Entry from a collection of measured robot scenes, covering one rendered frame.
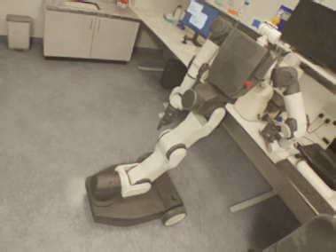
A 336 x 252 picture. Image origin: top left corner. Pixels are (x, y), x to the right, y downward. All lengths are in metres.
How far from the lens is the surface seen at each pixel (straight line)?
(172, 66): 3.07
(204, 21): 2.83
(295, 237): 1.26
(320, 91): 2.35
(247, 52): 1.13
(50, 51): 3.21
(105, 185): 1.46
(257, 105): 1.74
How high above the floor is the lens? 1.54
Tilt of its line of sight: 36 degrees down
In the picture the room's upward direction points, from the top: 22 degrees clockwise
